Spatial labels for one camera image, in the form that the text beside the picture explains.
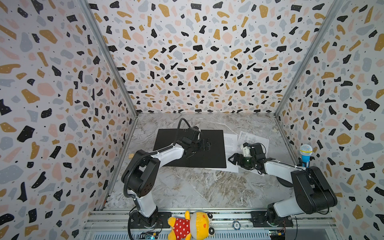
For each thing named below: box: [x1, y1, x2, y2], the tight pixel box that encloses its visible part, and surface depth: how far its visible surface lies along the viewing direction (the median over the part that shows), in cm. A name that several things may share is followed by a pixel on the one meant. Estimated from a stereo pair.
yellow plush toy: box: [167, 210, 215, 240], surface depth 68 cm
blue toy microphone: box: [299, 144, 313, 168], surface depth 73 cm
